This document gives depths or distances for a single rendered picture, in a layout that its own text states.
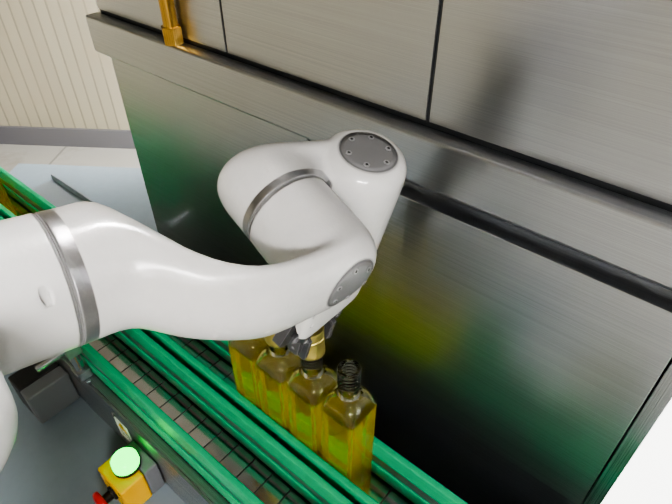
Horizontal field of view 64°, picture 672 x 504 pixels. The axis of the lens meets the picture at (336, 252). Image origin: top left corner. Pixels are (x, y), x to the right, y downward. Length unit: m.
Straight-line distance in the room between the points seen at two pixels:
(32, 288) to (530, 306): 0.47
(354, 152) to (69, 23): 3.09
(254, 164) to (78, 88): 3.23
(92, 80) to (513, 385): 3.16
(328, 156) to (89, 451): 0.84
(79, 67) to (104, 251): 3.24
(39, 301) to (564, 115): 0.43
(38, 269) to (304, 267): 0.15
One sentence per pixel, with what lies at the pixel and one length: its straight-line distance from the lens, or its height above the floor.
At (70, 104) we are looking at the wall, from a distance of 3.69.
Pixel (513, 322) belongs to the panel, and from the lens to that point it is 0.63.
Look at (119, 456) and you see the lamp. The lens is 0.99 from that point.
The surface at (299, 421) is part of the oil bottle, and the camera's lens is 0.78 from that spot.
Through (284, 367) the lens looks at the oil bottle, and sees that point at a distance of 0.74.
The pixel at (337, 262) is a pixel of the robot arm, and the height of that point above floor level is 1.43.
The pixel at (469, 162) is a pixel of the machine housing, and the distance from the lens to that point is 0.56.
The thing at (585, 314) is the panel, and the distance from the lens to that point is 0.59.
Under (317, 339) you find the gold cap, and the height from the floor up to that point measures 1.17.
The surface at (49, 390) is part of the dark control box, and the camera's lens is 1.16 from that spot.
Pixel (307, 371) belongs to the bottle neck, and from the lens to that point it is 0.70.
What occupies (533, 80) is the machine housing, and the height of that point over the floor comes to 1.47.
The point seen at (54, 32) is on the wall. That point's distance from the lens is 3.54.
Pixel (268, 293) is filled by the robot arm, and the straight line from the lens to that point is 0.34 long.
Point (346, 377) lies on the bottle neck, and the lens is 0.65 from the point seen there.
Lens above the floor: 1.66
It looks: 40 degrees down
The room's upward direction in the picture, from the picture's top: straight up
